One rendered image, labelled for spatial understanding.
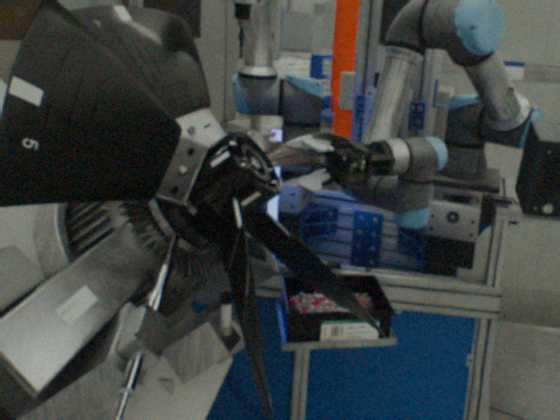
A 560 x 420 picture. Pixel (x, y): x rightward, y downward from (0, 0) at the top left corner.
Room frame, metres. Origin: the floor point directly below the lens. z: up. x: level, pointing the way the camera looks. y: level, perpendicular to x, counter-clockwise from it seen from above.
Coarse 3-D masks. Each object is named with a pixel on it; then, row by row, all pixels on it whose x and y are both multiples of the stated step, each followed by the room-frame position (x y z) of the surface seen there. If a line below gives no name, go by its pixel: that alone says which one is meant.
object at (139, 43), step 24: (120, 24) 0.94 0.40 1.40; (144, 24) 0.97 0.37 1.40; (168, 24) 1.01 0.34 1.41; (120, 48) 0.91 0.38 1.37; (144, 48) 0.93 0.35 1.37; (168, 48) 0.95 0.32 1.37; (192, 48) 0.99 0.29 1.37; (144, 72) 0.90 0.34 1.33; (168, 72) 0.91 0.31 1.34; (192, 72) 0.94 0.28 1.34; (168, 96) 0.88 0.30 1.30; (192, 96) 0.90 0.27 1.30
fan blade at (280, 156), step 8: (224, 128) 1.14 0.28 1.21; (232, 128) 1.15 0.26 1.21; (240, 128) 1.16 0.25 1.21; (256, 136) 1.15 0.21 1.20; (264, 136) 1.17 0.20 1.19; (264, 144) 1.10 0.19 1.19; (272, 144) 1.12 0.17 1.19; (280, 144) 1.16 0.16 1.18; (272, 152) 1.06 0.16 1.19; (280, 152) 1.08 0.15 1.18; (288, 152) 1.11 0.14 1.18; (296, 152) 1.15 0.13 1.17; (272, 160) 1.00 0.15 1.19; (280, 160) 1.02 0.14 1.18; (288, 160) 1.04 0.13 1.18; (296, 160) 1.07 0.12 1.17; (304, 160) 1.11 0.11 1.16; (312, 160) 1.16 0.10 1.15
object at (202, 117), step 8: (200, 112) 0.89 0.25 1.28; (208, 112) 0.89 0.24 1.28; (184, 120) 0.87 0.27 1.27; (192, 120) 0.88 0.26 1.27; (200, 120) 0.88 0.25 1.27; (208, 120) 0.89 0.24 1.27; (184, 128) 0.86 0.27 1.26; (200, 128) 0.87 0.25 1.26; (208, 128) 0.88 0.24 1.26; (216, 128) 0.88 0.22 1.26; (192, 136) 0.86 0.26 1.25; (200, 136) 0.86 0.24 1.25; (208, 136) 0.87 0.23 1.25; (216, 136) 0.87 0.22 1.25; (208, 144) 0.86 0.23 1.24
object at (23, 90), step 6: (12, 84) 0.56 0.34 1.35; (18, 84) 0.56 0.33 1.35; (24, 84) 0.57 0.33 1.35; (12, 90) 0.56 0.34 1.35; (18, 90) 0.56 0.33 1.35; (24, 90) 0.57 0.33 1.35; (30, 90) 0.57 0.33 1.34; (36, 90) 0.58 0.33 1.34; (18, 96) 0.56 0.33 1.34; (24, 96) 0.57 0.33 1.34; (30, 96) 0.57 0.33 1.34; (36, 96) 0.58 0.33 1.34; (36, 102) 0.58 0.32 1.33
